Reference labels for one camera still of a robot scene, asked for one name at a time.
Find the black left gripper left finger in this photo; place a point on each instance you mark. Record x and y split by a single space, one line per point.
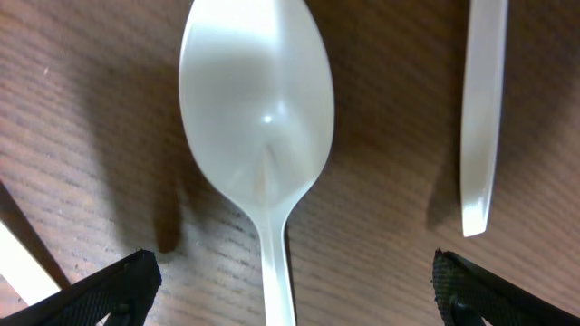
120 294

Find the white plastic utensil handle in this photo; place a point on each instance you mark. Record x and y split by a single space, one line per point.
481 110
256 99

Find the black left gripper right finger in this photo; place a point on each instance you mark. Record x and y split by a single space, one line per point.
467 294

